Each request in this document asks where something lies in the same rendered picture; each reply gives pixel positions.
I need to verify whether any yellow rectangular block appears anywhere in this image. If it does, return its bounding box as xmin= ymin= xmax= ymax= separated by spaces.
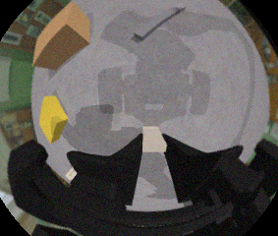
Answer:
xmin=39 ymin=95 xmax=68 ymax=143

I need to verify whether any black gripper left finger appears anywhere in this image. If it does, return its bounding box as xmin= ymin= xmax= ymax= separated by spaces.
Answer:
xmin=67 ymin=134 xmax=143 ymax=206

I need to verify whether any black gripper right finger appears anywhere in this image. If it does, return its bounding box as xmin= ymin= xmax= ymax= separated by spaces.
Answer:
xmin=162 ymin=134 xmax=244 ymax=204

